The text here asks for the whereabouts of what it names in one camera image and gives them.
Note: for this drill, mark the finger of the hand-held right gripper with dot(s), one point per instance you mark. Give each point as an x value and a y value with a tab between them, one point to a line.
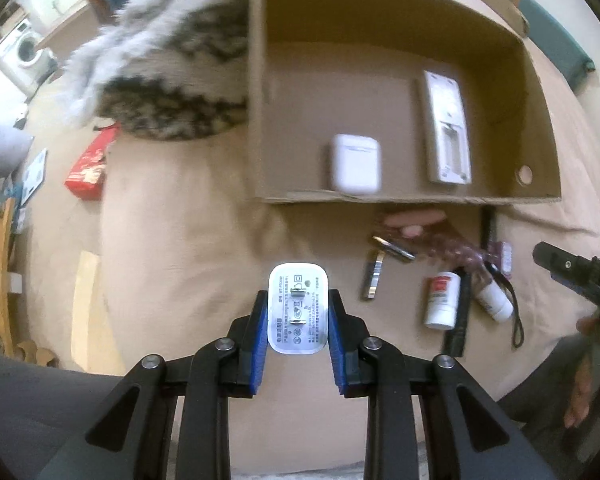
562	262

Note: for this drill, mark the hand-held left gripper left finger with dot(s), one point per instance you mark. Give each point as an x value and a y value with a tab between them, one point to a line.
258	347

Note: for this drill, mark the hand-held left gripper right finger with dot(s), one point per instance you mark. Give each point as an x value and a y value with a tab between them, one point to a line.
338	350

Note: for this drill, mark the white charger adapter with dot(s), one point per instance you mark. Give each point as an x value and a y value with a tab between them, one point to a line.
300	320

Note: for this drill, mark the pink patterned box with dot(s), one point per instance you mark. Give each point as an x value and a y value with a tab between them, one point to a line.
504	259

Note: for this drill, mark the plain white bottle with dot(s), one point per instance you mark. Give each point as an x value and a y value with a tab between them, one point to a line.
495	300

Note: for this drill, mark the translucent brown comb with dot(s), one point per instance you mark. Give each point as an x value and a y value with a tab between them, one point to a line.
455	250

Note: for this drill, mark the white bottle with label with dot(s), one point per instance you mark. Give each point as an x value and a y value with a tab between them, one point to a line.
442	302

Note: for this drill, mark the black elongated device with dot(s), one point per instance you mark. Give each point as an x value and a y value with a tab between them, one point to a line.
458	332

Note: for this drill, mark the pink rounded object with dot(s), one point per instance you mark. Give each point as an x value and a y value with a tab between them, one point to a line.
414	219

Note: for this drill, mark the cardboard box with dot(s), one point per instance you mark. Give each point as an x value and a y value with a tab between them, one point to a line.
340	100

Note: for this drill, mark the person's right hand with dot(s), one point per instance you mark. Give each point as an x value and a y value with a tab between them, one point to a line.
580	390

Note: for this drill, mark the person's right leg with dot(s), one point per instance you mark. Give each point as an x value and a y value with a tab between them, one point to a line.
540	385

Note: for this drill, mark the thin black stick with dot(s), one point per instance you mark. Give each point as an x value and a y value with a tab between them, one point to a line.
488	230

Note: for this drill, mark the black silver stick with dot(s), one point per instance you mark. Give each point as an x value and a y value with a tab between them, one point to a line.
373	276

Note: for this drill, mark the metal nail clipper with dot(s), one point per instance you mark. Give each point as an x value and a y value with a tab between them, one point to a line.
394	249

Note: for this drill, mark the beige blanket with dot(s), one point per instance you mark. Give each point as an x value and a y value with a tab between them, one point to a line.
180	240

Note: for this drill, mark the yellow board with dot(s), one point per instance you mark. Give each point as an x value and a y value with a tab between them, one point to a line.
97	315

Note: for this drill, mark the white remote control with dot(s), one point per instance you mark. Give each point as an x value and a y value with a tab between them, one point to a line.
447	125

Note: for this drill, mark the white earbuds case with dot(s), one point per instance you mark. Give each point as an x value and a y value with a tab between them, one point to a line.
355	162

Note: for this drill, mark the teal mat edge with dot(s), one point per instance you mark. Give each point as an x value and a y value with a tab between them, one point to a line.
555	35

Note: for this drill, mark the red carton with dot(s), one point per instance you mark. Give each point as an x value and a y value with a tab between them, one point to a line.
90	165

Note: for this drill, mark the light blue booklet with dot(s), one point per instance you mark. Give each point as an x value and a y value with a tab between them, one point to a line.
34	177

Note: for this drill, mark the grey pillow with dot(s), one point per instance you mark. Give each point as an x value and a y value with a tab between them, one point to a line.
2	150

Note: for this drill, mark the white washing machine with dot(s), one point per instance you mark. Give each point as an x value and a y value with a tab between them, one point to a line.
25	55

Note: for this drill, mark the curved wooden chair frame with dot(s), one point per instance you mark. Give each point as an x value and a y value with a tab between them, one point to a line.
2	280

